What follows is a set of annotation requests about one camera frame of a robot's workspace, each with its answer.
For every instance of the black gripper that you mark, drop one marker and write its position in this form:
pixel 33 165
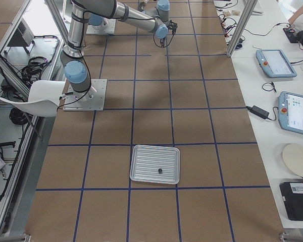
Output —
pixel 162 40

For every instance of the silver ribbed metal tray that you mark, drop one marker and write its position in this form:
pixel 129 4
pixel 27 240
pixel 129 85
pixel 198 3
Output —
pixel 147 159

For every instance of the upper teach pendant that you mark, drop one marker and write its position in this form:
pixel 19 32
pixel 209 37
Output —
pixel 275 64

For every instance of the teach pendant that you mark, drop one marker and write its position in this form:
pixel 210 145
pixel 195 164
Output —
pixel 290 111
pixel 275 64

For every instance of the black power adapter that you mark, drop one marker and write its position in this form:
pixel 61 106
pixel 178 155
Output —
pixel 258 111

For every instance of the white plastic chair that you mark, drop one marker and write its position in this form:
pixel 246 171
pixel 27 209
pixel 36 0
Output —
pixel 43 98

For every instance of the lower teach pendant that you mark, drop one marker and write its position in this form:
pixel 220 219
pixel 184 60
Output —
pixel 290 111

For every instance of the beige round plate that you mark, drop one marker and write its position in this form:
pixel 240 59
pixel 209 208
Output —
pixel 293 158

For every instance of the black flat device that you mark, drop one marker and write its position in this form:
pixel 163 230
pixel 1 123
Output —
pixel 292 195

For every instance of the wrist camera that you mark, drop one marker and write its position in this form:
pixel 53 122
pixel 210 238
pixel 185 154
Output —
pixel 173 27

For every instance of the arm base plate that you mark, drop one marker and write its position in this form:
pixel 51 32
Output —
pixel 93 100
pixel 101 26

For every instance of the aluminium frame post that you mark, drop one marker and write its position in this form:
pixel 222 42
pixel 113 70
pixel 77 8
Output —
pixel 245 15

